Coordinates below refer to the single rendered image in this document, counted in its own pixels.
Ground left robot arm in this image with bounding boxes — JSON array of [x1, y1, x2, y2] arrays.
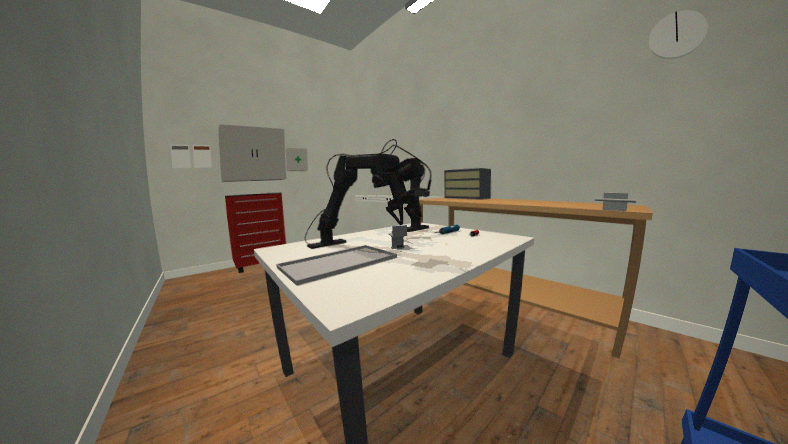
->
[[370, 158, 429, 231]]

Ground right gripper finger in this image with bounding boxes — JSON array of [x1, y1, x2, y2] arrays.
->
[[404, 202, 419, 223], [386, 203, 403, 225]]

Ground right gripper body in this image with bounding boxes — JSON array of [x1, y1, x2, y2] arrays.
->
[[386, 183, 427, 209]]

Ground dark blue electric screwdriver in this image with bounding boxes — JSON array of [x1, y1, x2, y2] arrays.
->
[[439, 225, 460, 234]]

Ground grey l-shaped bracket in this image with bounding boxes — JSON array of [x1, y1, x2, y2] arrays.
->
[[388, 225, 407, 237]]

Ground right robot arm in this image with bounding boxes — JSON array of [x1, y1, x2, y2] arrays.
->
[[307, 154, 420, 249]]

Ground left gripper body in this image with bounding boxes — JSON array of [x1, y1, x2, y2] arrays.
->
[[377, 169, 389, 187]]

